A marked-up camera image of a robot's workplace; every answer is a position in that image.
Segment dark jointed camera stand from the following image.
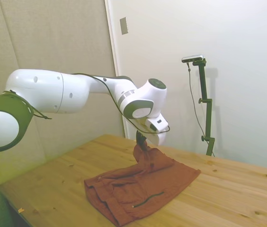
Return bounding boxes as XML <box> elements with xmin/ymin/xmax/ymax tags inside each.
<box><xmin>192</xmin><ymin>59</ymin><xmax>216</xmax><ymax>157</ymax></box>

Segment grey wall plate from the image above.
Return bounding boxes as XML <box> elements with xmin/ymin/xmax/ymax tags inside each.
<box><xmin>119</xmin><ymin>17</ymin><xmax>129</xmax><ymax>35</ymax></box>

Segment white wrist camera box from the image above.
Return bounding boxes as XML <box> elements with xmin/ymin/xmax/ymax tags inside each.
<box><xmin>144</xmin><ymin>116</ymin><xmax>170</xmax><ymax>132</ymax></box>

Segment white door frame trim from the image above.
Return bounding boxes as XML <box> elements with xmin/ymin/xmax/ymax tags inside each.
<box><xmin>104</xmin><ymin>0</ymin><xmax>130</xmax><ymax>139</ymax></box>

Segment rust orange shorts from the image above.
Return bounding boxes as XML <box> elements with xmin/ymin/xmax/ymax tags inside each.
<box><xmin>83</xmin><ymin>144</ymin><xmax>202</xmax><ymax>227</ymax></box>

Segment silver camera on stand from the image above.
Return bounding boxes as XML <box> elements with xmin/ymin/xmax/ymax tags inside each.
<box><xmin>181</xmin><ymin>54</ymin><xmax>205</xmax><ymax>63</ymax></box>

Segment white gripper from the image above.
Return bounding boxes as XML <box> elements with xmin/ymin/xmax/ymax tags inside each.
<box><xmin>133</xmin><ymin>119</ymin><xmax>168</xmax><ymax>152</ymax></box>

